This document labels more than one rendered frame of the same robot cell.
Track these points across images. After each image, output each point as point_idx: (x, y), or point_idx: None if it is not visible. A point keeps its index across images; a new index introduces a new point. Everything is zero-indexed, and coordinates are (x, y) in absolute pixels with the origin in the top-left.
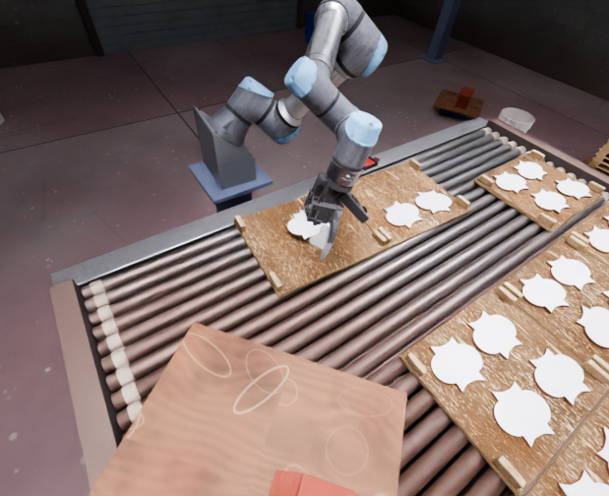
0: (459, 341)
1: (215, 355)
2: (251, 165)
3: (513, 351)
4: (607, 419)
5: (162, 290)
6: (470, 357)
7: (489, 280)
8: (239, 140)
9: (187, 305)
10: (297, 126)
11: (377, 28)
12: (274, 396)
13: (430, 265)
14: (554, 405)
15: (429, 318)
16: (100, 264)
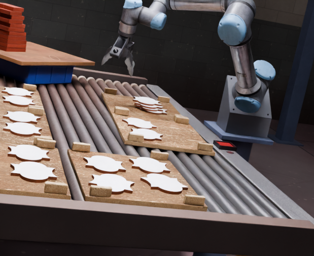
0: (27, 98)
1: (75, 59)
2: (227, 116)
3: (3, 100)
4: None
5: (129, 90)
6: (15, 93)
7: (52, 122)
8: (234, 93)
9: (115, 88)
10: (238, 92)
11: (237, 11)
12: (49, 57)
13: (85, 120)
14: None
15: (48, 104)
16: (157, 89)
